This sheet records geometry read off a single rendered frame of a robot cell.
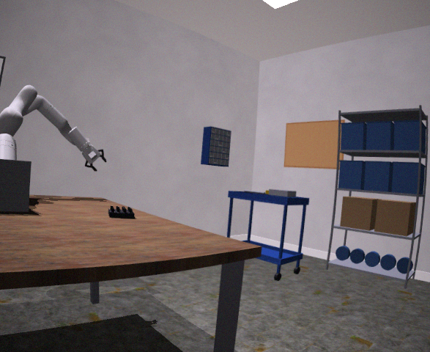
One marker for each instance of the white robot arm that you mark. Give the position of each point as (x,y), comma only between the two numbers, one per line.
(25,102)

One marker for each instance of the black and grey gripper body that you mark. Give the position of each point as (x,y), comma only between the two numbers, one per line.
(87,151)

